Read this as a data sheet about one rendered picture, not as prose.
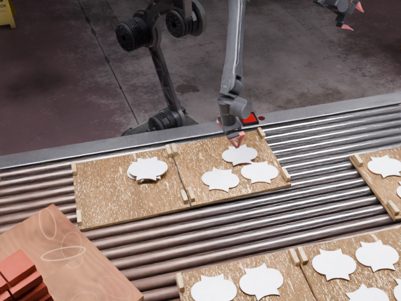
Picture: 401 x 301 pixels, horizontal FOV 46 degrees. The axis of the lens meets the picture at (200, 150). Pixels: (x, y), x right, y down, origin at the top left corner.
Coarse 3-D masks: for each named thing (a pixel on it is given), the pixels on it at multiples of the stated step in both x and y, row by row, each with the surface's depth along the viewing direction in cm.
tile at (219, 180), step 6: (216, 168) 192; (204, 174) 189; (210, 174) 189; (216, 174) 189; (222, 174) 189; (228, 174) 189; (234, 174) 189; (204, 180) 187; (210, 180) 187; (216, 180) 187; (222, 180) 187; (228, 180) 187; (234, 180) 187; (210, 186) 184; (216, 186) 184; (222, 186) 184; (228, 186) 184; (234, 186) 184
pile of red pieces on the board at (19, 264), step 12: (0, 264) 114; (12, 264) 114; (24, 264) 114; (0, 276) 112; (12, 276) 112; (24, 276) 114; (36, 276) 115; (0, 288) 110; (12, 288) 112; (24, 288) 113; (36, 288) 118; (0, 300) 110; (12, 300) 112; (24, 300) 115; (36, 300) 120; (48, 300) 122
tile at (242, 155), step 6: (228, 150) 200; (234, 150) 199; (240, 150) 199; (246, 150) 199; (252, 150) 199; (222, 156) 197; (228, 156) 197; (234, 156) 196; (240, 156) 196; (246, 156) 196; (252, 156) 196; (228, 162) 195; (234, 162) 193; (240, 162) 193; (246, 162) 193
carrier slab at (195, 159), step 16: (192, 144) 204; (208, 144) 204; (224, 144) 204; (240, 144) 204; (256, 144) 204; (176, 160) 196; (192, 160) 196; (208, 160) 196; (256, 160) 196; (272, 160) 196; (192, 176) 189; (240, 176) 189; (208, 192) 183; (224, 192) 183; (240, 192) 183; (256, 192) 184
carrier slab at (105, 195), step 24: (96, 168) 193; (120, 168) 193; (168, 168) 193; (96, 192) 183; (120, 192) 183; (144, 192) 183; (168, 192) 183; (96, 216) 174; (120, 216) 174; (144, 216) 174
